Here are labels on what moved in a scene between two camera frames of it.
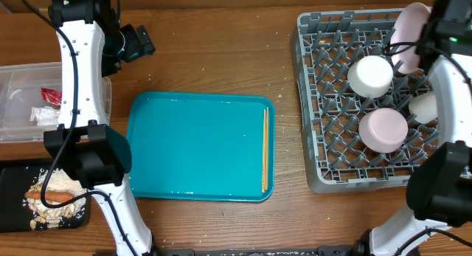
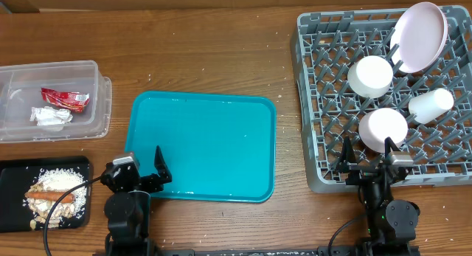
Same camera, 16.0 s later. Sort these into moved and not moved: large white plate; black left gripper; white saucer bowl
Moved: black left gripper
Not moved: white saucer bowl; large white plate
